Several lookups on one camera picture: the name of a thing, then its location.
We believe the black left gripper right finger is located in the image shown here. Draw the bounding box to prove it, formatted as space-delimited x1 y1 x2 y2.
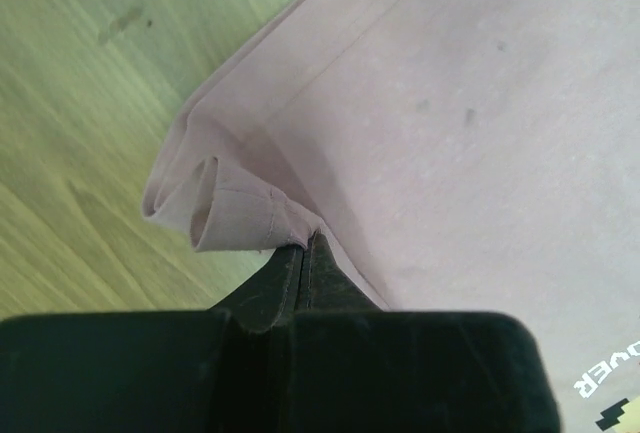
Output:
298 232 381 313

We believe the pink printed t-shirt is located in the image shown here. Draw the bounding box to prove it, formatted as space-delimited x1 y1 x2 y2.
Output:
142 0 639 432

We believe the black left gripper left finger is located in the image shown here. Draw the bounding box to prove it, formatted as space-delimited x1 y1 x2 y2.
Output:
211 246 303 332

